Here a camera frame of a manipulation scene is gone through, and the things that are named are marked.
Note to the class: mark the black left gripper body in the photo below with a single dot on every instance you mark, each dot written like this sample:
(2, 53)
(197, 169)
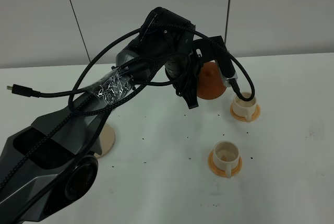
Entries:
(201, 51)

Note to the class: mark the brown clay teapot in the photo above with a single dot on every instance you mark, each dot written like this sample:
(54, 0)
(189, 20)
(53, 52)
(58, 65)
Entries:
(210, 85)

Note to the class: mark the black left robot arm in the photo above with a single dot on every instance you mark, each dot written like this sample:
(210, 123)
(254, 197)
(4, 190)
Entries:
(53, 162)

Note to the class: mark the beige round teapot coaster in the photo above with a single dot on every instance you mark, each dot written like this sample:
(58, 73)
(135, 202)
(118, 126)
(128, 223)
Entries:
(107, 140)

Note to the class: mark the far white teacup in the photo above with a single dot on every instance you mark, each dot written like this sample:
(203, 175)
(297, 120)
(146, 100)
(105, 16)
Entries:
(244, 110)

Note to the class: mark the white teacup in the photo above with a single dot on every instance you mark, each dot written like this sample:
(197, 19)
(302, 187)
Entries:
(226, 157)
(244, 110)

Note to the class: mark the far orange cup coaster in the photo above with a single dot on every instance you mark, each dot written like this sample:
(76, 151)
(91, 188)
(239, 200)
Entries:
(255, 115)

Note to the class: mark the orange cup coaster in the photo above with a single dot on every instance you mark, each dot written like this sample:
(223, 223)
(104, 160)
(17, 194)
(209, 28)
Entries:
(255, 115)
(222, 173)

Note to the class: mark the near white teacup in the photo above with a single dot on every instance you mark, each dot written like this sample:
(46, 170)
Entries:
(226, 157)

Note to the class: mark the near orange cup coaster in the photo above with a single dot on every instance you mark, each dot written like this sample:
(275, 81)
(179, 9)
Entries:
(222, 173)

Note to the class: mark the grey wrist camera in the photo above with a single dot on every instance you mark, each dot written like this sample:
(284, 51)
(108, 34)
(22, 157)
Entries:
(225, 67)

